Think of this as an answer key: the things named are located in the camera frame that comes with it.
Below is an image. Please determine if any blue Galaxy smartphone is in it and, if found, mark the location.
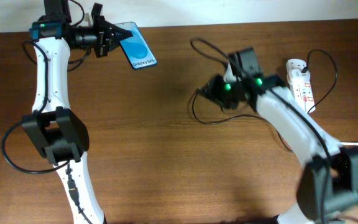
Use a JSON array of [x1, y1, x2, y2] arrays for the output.
[[116, 22, 157, 70]]

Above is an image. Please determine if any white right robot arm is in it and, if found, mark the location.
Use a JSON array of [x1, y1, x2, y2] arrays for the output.
[[196, 48, 358, 223]]

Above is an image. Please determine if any white USB charger plug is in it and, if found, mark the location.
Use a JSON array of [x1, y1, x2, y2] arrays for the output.
[[287, 69, 310, 85]]

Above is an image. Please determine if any white power strip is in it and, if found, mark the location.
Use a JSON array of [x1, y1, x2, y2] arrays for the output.
[[286, 59, 316, 113]]

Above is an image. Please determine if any black charging cable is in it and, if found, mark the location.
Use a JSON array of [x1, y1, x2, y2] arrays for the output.
[[191, 49, 339, 154]]

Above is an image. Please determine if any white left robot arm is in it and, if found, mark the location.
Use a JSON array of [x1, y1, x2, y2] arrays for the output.
[[22, 1, 132, 223]]

